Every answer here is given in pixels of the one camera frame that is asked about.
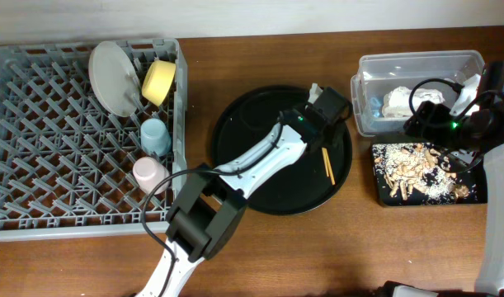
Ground white paper napkin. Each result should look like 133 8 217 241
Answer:
381 87 445 118

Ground food scraps rice and peanuts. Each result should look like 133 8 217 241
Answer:
373 142 471 203

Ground wooden chopstick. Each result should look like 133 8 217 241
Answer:
322 147 331 178
328 154 336 186

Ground yellow plastic bowl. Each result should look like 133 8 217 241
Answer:
141 60 177 106

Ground light blue plastic cup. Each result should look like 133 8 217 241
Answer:
140 118 172 157

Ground pink plastic cup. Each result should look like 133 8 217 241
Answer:
133 157 170 194

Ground grey round plate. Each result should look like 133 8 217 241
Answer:
88 41 140 117

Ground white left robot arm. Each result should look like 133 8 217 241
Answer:
140 85 353 296

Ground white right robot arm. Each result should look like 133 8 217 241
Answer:
403 60 504 296

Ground clear plastic waste bin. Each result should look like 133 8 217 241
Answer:
351 50 485 137

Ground black rectangular food-waste tray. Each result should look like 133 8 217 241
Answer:
370 131 488 208

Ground grey plastic dishwasher rack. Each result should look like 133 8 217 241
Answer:
0 38 188 242

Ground blue item in bin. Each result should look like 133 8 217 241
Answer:
369 97 384 118

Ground round black serving tray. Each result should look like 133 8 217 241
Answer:
210 85 352 215

